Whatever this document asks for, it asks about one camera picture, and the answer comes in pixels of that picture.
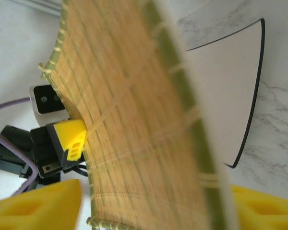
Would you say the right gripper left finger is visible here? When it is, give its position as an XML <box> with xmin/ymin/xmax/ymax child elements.
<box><xmin>0</xmin><ymin>179</ymin><xmax>83</xmax><ymax>230</ymax></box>

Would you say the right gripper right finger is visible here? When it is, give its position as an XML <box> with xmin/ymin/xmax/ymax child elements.
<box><xmin>230</xmin><ymin>184</ymin><xmax>288</xmax><ymax>230</ymax></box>

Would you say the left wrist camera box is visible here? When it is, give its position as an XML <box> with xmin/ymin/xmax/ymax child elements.
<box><xmin>29</xmin><ymin>84</ymin><xmax>72</xmax><ymax>123</ymax></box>

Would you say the fan-shaped bamboo tray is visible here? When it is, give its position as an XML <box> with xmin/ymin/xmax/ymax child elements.
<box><xmin>38</xmin><ymin>0</ymin><xmax>238</xmax><ymax>230</ymax></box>

